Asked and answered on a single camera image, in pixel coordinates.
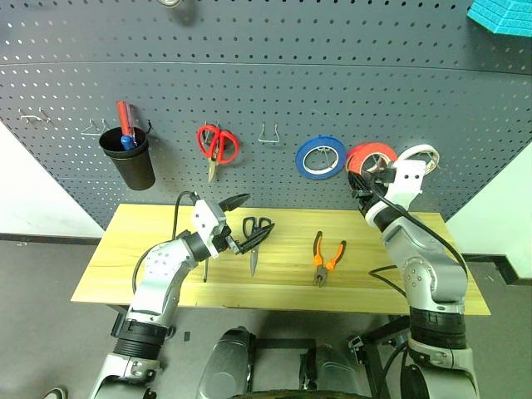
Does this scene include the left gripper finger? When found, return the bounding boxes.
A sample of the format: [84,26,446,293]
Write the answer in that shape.
[216,193,254,213]
[230,224,276,255]

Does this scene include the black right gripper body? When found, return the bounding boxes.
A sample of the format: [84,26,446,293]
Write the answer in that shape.
[352,181,392,214]

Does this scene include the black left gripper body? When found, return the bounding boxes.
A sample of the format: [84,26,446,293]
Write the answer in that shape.
[209,225,243,255]

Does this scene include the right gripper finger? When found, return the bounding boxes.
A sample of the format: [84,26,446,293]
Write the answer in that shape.
[372,160,395,184]
[347,170,368,197]

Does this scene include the dark blue handled scissors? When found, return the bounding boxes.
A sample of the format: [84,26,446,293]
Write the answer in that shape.
[242,215,276,278]

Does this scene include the red tape roll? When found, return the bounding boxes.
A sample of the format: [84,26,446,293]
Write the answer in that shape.
[345,142,399,175]

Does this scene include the orange black pliers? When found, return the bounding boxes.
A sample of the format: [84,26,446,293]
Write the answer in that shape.
[312,230,347,288]

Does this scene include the white tape roll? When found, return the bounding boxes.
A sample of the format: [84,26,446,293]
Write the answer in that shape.
[397,144,441,174]

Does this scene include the blue tape roll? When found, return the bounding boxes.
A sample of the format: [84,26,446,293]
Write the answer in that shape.
[295,135,347,180]

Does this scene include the dark grey metal pegboard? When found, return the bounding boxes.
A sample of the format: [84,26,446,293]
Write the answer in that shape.
[0,0,532,229]

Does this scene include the light wooden table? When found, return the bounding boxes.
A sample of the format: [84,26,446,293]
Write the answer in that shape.
[70,203,492,317]

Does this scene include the black plastic cup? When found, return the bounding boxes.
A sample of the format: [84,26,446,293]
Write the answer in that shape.
[98,126,157,191]

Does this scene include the silver dark rounded shell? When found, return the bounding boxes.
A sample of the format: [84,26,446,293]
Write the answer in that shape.
[298,343,367,394]
[197,327,257,394]

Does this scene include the red and blue pens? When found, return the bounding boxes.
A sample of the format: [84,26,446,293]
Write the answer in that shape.
[116,101,137,140]

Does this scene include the teal foam block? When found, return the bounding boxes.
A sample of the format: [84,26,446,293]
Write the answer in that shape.
[465,0,532,38]

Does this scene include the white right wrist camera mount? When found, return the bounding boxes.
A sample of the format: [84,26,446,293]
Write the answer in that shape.
[388,160,426,208]

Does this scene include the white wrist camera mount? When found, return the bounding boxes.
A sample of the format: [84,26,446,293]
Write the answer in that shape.
[191,199,229,259]
[388,160,426,208]

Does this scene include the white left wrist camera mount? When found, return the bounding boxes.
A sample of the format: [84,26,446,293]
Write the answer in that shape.
[191,199,229,259]

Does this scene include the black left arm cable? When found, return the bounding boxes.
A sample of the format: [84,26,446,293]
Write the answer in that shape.
[131,190,201,293]

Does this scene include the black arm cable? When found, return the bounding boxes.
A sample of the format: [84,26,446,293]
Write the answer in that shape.
[131,190,201,293]
[367,179,470,298]

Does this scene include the red handled scissors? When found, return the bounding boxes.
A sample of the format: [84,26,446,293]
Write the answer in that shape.
[196,123,241,184]

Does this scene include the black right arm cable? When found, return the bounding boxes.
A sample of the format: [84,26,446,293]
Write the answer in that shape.
[367,179,470,298]

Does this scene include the black silver frame bracket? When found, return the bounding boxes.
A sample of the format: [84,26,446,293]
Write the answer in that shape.
[347,333,367,366]

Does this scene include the black cable under table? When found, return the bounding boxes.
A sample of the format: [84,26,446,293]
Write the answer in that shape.
[372,343,411,399]

